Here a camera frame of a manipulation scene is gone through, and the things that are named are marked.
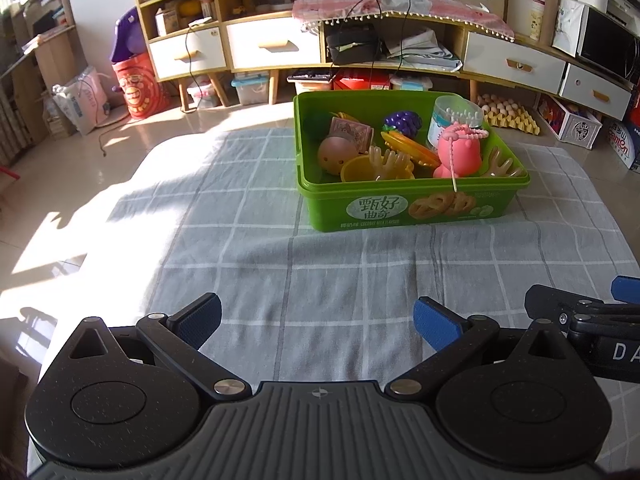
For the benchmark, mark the pile of folded papers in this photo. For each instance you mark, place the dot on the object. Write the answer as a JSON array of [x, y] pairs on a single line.
[[420, 50]]

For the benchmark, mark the small clear storage bin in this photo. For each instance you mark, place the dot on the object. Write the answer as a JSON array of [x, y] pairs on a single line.
[[202, 94]]

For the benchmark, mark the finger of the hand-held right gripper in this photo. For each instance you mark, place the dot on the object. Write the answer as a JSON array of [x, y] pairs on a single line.
[[627, 290], [545, 300]]

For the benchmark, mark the purple toy grapes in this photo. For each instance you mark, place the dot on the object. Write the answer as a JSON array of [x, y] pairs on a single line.
[[402, 124]]

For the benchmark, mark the purple plastic chair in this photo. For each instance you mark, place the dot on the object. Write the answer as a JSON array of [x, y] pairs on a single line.
[[127, 35]]

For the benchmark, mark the wooden bookshelf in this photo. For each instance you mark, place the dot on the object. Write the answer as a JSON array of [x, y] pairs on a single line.
[[50, 50]]

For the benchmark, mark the tray of eggs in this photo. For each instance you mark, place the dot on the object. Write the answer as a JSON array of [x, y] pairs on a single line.
[[507, 112]]

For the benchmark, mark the red printed bag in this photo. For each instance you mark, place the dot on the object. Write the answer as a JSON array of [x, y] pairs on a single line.
[[137, 90]]

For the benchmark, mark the black microwave oven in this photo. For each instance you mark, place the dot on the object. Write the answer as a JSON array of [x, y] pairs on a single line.
[[610, 42]]

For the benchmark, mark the white drawer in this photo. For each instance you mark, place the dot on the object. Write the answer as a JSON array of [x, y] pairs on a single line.
[[595, 92], [187, 52], [515, 62], [272, 42]]

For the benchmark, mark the blue white carton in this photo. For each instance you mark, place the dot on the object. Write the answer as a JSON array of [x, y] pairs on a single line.
[[625, 145]]

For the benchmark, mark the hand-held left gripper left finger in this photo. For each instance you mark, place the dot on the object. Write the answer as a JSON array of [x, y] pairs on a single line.
[[197, 319]]

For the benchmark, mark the yellow toy pot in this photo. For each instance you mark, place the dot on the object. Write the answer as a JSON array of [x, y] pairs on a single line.
[[355, 170]]

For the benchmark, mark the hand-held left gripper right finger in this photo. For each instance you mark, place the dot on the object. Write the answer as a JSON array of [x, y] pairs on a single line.
[[437, 324]]

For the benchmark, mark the green plastic box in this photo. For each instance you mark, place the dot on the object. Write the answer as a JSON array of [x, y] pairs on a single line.
[[360, 210]]

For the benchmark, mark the orange yellow toy plate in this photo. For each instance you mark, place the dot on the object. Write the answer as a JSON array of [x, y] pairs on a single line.
[[410, 150]]

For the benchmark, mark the clear bin with dark lid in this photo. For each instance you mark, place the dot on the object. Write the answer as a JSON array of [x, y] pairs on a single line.
[[310, 80]]

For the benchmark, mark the clear cotton swab jar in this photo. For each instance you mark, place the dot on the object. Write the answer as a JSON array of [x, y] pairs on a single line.
[[450, 115]]

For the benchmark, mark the pink pig toy with beads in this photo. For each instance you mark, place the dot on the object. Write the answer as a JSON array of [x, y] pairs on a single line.
[[457, 157]]

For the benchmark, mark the small pink box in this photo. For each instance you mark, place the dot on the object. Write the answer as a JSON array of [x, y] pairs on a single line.
[[355, 134]]

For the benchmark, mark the white sack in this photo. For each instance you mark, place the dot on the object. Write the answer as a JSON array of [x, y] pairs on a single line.
[[82, 102]]

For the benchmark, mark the yellow toy corn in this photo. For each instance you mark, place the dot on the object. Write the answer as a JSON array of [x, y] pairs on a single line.
[[342, 116]]

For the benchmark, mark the black bag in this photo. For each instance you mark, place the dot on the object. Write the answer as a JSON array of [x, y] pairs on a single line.
[[352, 45]]

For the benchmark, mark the wooden cabinet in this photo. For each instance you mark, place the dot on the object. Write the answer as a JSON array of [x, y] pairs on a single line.
[[440, 72]]

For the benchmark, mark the pink round toy ball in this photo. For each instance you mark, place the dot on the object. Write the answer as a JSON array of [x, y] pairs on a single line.
[[335, 155]]

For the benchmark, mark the clear bin with blue lid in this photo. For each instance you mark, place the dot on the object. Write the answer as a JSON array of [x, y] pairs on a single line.
[[250, 91]]

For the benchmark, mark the white red printed crate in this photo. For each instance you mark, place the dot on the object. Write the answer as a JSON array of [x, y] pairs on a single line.
[[580, 130]]

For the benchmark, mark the grey checked blanket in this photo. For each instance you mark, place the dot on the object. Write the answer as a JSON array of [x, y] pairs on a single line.
[[250, 260]]

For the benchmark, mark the pink tasselled cloth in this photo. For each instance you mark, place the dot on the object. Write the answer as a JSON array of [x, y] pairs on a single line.
[[440, 7]]

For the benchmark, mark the translucent toy hand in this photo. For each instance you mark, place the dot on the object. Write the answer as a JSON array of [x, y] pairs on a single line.
[[500, 167], [387, 162]]

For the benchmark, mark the red cardboard box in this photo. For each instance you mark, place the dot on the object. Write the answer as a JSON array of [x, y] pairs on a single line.
[[360, 81]]

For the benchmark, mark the clear bin with blue contents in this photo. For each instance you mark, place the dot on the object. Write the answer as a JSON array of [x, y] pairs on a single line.
[[410, 82]]

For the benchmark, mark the yellow print paper cup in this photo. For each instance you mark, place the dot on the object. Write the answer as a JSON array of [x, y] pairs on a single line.
[[536, 22]]

